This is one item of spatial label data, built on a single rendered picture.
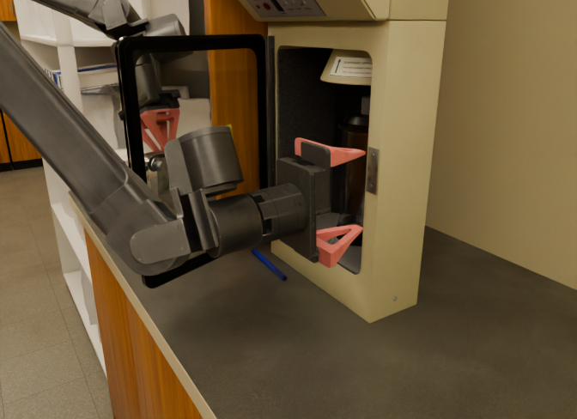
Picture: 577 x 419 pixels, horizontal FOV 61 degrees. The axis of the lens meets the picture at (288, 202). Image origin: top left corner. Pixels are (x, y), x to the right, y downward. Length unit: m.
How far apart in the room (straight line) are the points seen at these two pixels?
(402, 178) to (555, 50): 0.42
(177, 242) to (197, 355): 0.33
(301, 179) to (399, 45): 0.28
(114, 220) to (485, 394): 0.53
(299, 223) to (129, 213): 0.17
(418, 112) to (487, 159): 0.41
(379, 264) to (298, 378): 0.22
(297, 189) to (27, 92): 0.29
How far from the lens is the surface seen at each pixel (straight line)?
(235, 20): 0.98
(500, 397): 0.75
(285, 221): 0.50
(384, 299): 0.84
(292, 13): 0.81
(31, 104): 0.55
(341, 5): 0.71
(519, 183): 1.11
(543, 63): 1.06
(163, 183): 0.79
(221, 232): 0.47
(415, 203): 0.80
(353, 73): 0.80
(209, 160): 0.48
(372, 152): 0.73
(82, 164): 0.52
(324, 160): 0.51
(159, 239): 0.48
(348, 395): 0.70
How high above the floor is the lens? 1.40
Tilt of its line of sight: 20 degrees down
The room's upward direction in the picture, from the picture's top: straight up
